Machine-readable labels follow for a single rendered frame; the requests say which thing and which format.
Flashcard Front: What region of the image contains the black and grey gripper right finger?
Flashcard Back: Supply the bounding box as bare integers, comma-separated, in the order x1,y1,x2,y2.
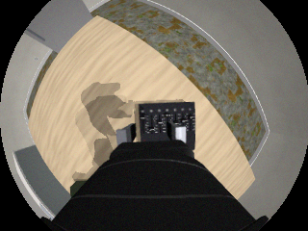
167,121,186,143

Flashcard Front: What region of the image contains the black lighting desk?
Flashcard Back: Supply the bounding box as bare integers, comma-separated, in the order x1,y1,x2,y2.
139,102,195,150

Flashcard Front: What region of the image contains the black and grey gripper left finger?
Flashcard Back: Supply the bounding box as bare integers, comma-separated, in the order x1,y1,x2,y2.
115,123,137,146

